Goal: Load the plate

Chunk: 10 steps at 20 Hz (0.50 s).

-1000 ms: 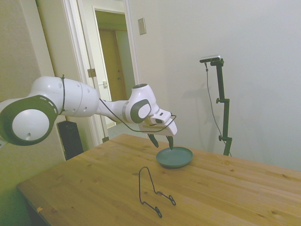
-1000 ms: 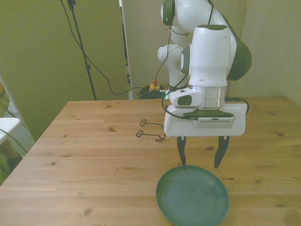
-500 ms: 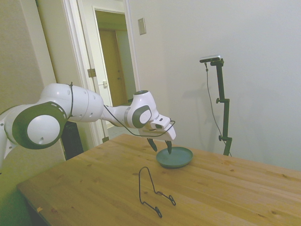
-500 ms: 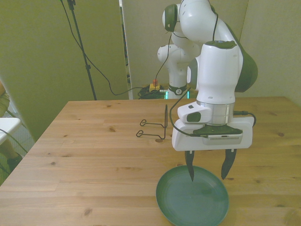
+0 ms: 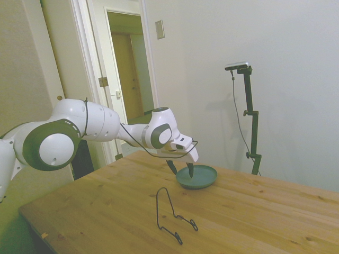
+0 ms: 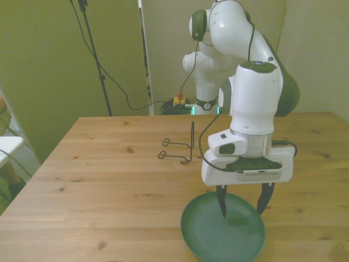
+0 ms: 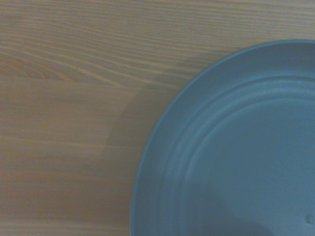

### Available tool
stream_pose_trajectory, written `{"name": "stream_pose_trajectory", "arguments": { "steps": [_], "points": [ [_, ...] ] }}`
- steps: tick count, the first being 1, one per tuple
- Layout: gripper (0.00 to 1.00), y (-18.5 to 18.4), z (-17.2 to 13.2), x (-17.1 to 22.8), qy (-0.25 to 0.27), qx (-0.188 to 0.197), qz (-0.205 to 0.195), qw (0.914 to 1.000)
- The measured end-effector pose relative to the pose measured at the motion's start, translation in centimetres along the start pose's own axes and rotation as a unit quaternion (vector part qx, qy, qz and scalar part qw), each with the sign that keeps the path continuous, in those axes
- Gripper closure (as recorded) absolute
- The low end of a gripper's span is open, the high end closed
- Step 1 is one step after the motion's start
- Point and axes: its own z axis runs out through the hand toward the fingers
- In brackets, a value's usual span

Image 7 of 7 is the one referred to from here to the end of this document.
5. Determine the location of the teal round plate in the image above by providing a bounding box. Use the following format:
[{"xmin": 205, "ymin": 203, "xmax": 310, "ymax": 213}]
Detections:
[{"xmin": 129, "ymin": 39, "xmax": 315, "ymax": 236}]

